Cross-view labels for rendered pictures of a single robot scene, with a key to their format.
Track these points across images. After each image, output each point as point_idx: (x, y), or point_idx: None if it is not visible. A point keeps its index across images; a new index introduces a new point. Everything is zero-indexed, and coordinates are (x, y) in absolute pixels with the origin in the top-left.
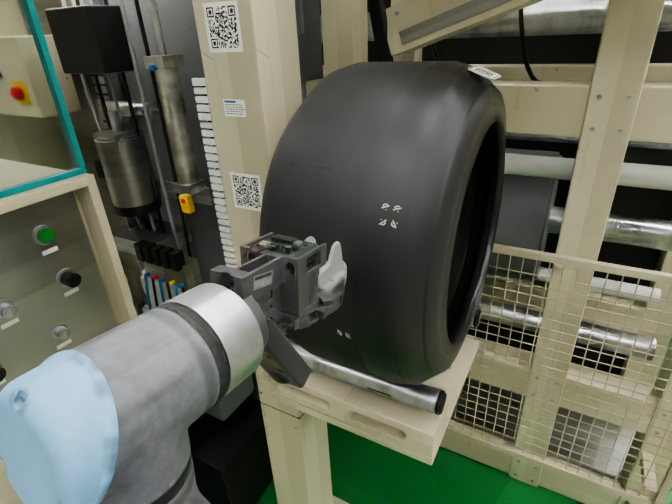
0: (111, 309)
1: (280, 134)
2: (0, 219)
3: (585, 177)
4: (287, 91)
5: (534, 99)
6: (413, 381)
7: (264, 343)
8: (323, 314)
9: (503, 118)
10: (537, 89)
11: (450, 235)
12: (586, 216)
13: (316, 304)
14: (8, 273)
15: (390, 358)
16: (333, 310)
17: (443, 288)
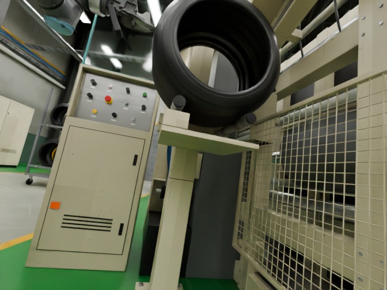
0: (149, 125)
1: (198, 58)
2: (138, 86)
3: (365, 61)
4: (205, 49)
5: (331, 44)
6: (165, 76)
7: (105, 0)
8: (126, 10)
9: (255, 13)
10: (332, 38)
11: (181, 8)
12: (372, 84)
13: (126, 9)
14: (132, 97)
15: (154, 54)
16: (131, 12)
17: (174, 24)
